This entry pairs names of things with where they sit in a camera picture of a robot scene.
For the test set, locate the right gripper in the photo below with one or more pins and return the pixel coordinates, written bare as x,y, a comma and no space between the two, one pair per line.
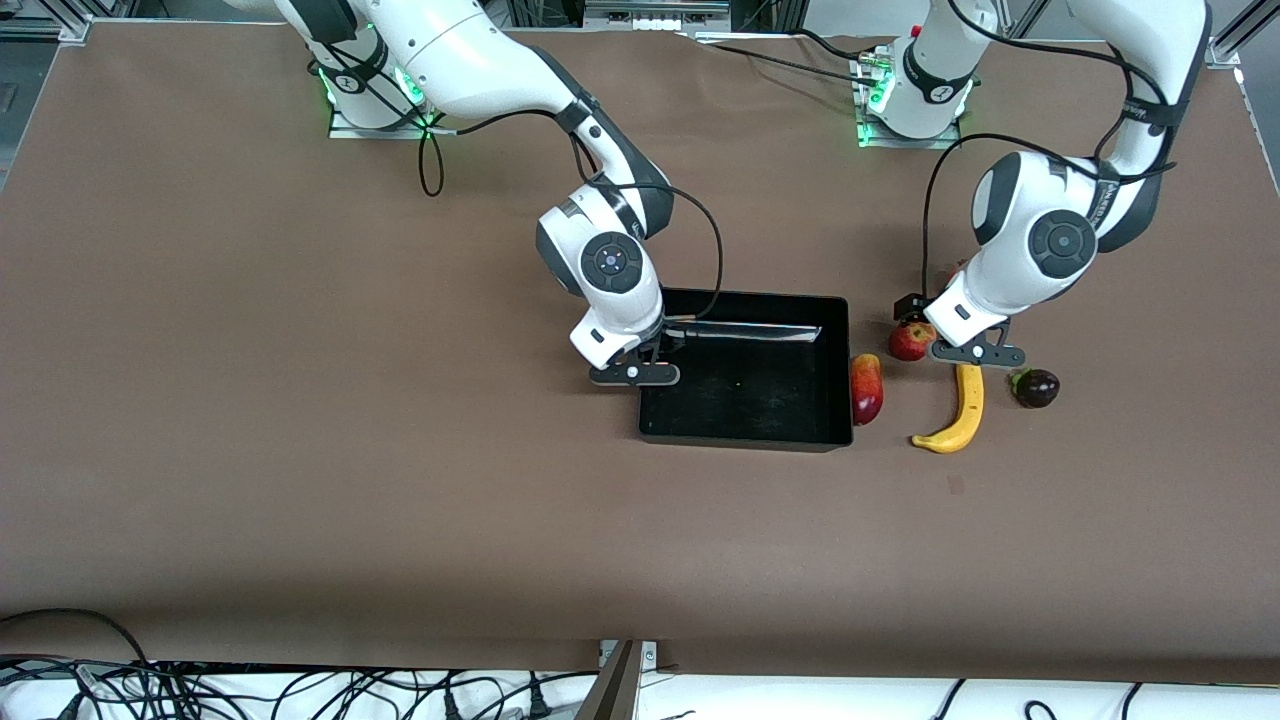
669,342

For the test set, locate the aluminium frame profile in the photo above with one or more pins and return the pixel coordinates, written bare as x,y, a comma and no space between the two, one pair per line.
1250,25
50,28

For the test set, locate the black rectangular box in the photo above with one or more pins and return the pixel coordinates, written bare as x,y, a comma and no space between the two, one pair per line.
750,390

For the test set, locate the red yellow mango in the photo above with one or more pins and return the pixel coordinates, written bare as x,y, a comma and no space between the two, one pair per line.
866,395

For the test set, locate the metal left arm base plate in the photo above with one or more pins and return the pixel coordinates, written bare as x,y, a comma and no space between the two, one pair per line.
870,135

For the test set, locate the dark purple eggplant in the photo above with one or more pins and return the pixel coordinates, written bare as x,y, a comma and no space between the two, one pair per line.
1038,388

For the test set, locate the yellow banana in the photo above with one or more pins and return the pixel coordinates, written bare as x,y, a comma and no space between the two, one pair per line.
968,400

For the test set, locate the grey equipment rack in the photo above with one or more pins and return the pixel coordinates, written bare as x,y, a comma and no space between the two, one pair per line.
655,12

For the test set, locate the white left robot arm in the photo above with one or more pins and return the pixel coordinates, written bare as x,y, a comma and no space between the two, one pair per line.
1010,260

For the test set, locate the small metal edge bracket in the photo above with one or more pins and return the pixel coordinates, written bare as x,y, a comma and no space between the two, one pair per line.
650,655

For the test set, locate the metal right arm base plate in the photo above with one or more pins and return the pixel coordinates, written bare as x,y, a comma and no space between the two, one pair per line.
345,128

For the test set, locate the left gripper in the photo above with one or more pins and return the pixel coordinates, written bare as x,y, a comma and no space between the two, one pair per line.
909,305

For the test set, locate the red yellow apple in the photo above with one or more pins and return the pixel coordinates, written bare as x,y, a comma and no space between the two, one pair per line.
908,342

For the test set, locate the brown table cover sheet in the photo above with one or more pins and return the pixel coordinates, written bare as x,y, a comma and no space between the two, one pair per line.
300,450

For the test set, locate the dark metal bar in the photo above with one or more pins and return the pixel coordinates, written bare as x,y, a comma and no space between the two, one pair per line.
612,690

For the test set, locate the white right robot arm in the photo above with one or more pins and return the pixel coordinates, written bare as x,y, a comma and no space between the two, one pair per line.
470,50

